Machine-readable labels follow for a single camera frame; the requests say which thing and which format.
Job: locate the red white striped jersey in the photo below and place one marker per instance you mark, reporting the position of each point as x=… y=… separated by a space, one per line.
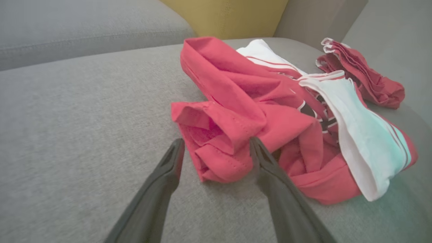
x=236 y=91

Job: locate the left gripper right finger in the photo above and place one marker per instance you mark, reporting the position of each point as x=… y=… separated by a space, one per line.
x=290 y=209

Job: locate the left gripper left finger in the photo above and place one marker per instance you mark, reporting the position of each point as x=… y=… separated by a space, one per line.
x=152 y=202

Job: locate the grey stitched sofa cushion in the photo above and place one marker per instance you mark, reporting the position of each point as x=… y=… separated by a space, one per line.
x=84 y=30

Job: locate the large grey sofa seat cushion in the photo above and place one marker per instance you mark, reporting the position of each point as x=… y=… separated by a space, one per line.
x=84 y=135

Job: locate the red shorts white side stripe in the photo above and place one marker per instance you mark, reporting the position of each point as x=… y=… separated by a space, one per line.
x=371 y=79

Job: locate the grey sofa back cushion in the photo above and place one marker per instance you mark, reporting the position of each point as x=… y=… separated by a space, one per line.
x=314 y=20

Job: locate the yellow sofa cushion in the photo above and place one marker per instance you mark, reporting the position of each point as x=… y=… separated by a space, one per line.
x=229 y=17

